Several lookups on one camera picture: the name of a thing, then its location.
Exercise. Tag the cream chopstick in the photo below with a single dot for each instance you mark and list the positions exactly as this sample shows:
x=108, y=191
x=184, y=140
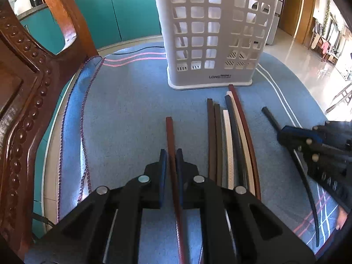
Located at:
x=243, y=140

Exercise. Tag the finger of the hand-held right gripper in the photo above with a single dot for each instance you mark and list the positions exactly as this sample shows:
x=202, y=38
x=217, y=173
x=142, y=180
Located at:
x=302, y=151
x=297, y=133

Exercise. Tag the blue striped towel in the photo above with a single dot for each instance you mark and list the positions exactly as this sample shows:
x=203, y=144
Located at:
x=123, y=115

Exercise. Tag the wooden stool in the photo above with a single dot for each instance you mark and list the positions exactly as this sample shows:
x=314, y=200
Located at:
x=341, y=96

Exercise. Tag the wooden door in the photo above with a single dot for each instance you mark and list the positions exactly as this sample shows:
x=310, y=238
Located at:
x=295, y=8

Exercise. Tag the teal kitchen base cabinets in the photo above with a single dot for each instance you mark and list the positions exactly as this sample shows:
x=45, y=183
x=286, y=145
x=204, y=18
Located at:
x=132, y=8

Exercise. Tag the white plastic utensil basket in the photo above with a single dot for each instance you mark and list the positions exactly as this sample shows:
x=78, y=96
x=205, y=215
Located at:
x=203, y=79

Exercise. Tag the dark brown chopstick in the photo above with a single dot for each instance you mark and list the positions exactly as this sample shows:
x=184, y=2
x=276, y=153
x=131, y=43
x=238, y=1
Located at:
x=218, y=143

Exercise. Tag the carved wooden chair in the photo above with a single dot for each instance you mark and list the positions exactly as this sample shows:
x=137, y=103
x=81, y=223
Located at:
x=16, y=88

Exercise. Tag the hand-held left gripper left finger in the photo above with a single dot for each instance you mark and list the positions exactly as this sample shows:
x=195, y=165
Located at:
x=163, y=165

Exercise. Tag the chairs draped with clothes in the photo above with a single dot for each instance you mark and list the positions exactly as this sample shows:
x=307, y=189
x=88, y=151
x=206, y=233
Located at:
x=324, y=44

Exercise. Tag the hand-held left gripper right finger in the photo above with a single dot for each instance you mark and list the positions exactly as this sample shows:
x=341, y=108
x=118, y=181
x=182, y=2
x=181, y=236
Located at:
x=179, y=162

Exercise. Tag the silver refrigerator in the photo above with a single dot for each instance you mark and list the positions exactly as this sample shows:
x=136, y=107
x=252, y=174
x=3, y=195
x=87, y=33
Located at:
x=273, y=19

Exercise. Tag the black chopstick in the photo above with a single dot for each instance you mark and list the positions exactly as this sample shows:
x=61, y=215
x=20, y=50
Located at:
x=271, y=117

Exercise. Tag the white chopstick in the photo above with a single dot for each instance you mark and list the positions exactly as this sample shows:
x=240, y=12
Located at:
x=227, y=143

